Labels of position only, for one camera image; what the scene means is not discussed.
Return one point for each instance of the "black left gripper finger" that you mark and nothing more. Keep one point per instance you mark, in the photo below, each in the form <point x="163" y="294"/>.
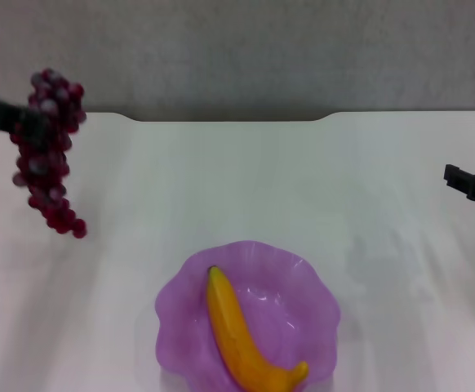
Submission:
<point x="1" y="116"/>

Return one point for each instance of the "red purple grape bunch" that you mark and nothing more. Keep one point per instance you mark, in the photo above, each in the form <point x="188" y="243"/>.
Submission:
<point x="54" y="171"/>

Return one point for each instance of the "yellow banana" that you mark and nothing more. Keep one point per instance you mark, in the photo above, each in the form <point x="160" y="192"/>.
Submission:
<point x="229" y="318"/>

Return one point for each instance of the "purple wavy plastic plate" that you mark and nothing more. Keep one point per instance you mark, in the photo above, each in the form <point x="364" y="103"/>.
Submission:
<point x="286" y="318"/>

